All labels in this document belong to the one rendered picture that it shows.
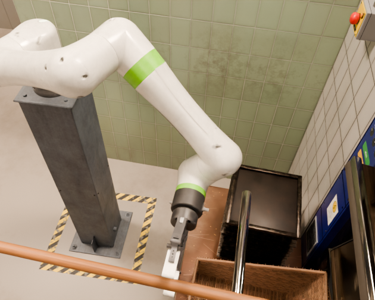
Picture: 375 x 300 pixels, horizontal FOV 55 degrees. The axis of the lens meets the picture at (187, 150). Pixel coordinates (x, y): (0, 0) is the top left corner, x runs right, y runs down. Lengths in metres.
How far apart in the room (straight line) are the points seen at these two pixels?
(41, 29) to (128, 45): 0.42
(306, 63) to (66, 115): 1.15
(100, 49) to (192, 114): 0.28
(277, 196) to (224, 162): 0.53
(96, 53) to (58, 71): 0.10
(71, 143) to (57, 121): 0.12
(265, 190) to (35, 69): 0.95
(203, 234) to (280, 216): 0.42
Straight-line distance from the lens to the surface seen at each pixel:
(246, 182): 1.49
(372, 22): 1.39
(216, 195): 1.81
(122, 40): 0.96
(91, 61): 0.90
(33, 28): 1.31
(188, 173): 1.06
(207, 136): 0.97
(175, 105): 0.96
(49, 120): 1.47
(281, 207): 1.45
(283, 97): 2.01
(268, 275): 1.51
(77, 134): 1.47
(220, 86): 1.98
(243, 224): 1.06
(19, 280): 2.40
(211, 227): 1.72
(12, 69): 1.10
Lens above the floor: 2.10
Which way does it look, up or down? 50 degrees down
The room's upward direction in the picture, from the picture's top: 3 degrees clockwise
